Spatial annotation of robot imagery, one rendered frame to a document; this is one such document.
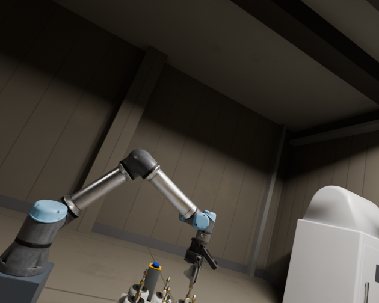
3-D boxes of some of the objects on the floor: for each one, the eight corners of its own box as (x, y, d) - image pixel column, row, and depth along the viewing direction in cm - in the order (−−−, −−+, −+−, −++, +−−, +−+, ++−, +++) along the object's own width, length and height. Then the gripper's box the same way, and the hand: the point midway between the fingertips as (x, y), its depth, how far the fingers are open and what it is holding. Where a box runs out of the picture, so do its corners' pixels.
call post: (126, 330, 104) (148, 266, 112) (129, 321, 111) (150, 263, 119) (139, 334, 104) (160, 270, 112) (141, 326, 111) (160, 266, 119)
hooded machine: (404, 379, 157) (411, 204, 192) (352, 371, 142) (370, 183, 177) (320, 321, 221) (337, 198, 257) (279, 311, 207) (303, 183, 242)
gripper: (196, 237, 113) (183, 277, 107) (189, 237, 103) (175, 281, 98) (210, 243, 109) (198, 285, 104) (204, 243, 100) (191, 290, 94)
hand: (193, 283), depth 100 cm, fingers open, 3 cm apart
